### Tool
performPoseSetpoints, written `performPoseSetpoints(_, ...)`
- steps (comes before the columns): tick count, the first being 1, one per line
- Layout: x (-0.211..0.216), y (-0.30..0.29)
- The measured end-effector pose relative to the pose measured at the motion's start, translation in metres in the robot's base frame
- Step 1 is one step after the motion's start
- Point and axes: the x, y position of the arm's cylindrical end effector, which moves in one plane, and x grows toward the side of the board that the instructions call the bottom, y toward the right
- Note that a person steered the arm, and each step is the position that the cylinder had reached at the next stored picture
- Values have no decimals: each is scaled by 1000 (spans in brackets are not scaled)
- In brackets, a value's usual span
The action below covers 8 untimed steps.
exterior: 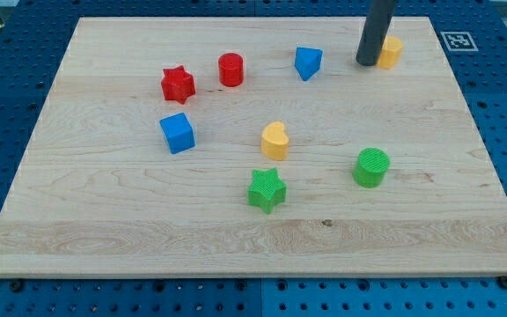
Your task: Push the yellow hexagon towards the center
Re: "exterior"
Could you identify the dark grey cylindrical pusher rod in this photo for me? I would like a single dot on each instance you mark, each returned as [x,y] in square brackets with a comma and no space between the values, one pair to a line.
[376,25]

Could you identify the yellow hexagon block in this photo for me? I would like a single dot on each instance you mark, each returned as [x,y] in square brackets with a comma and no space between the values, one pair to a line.
[390,52]

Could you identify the white fiducial marker tag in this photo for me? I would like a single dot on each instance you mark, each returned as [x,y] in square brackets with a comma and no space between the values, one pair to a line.
[459,41]

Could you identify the blue triangle block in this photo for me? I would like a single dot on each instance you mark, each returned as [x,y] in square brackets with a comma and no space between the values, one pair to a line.
[307,62]

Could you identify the red cylinder block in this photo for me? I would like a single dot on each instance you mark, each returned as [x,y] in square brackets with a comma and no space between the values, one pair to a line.
[231,69]

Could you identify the green cylinder block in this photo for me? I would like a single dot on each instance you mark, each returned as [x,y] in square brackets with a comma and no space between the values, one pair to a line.
[371,167]

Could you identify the yellow crescent block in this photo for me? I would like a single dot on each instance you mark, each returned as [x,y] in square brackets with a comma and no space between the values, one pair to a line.
[275,141]

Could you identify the light wooden board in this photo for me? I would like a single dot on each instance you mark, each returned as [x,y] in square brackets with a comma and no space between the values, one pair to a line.
[236,147]

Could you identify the green star block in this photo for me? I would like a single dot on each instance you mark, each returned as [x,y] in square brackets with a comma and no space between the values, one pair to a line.
[266,190]

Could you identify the red star block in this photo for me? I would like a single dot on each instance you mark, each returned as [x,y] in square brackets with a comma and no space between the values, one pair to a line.
[177,84]

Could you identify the blue cube block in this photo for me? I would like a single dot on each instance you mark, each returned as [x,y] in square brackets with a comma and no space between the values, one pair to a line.
[178,132]

